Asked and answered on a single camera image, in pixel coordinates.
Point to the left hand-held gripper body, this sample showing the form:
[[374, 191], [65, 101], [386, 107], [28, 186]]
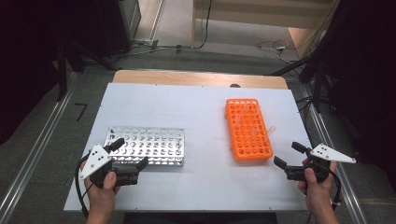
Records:
[[95, 160]]

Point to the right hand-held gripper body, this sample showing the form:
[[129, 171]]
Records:
[[327, 154]]

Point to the black metal stand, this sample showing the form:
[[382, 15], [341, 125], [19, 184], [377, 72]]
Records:
[[62, 77], [317, 90]]

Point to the person's right hand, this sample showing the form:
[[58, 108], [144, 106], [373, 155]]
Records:
[[319, 193]]

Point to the orange plastic test tube rack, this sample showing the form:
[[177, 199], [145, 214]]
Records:
[[249, 140]]

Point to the black cabinet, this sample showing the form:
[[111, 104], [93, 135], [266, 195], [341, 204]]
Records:
[[115, 25]]

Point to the white table board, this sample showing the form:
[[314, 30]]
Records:
[[199, 124]]

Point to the person's left hand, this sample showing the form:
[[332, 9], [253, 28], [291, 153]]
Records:
[[101, 199]]

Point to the dark curtain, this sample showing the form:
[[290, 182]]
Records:
[[367, 77], [25, 62]]

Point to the wooden table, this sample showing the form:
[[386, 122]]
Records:
[[199, 78]]

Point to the beige wooden platform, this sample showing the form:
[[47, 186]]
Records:
[[264, 17]]

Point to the dark table grommet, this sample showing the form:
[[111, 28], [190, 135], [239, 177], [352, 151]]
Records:
[[235, 86]]

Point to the aluminium floor rail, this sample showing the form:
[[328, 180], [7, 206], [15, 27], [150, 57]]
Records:
[[350, 199], [39, 149]]

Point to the silver metal test tube rack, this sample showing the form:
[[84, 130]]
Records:
[[155, 146]]

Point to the brown wooden panel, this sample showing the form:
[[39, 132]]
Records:
[[300, 40]]

